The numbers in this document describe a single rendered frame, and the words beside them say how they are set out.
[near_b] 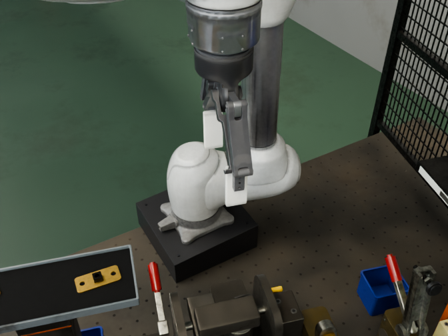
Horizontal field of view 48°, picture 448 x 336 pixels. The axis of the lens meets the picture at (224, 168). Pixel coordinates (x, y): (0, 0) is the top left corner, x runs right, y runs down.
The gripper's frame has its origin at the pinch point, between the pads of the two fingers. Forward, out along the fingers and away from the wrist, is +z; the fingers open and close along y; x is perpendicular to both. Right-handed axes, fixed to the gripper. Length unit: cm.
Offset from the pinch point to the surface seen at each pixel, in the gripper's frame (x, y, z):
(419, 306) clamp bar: 36, 10, 33
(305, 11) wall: 165, -351, 133
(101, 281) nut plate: -22.1, -7.6, 29.7
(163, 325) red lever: -12.1, 0.1, 36.5
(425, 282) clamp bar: 34.6, 10.5, 25.5
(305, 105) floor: 118, -225, 146
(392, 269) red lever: 34.7, 1.5, 32.7
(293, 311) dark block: 12.4, 5.0, 33.9
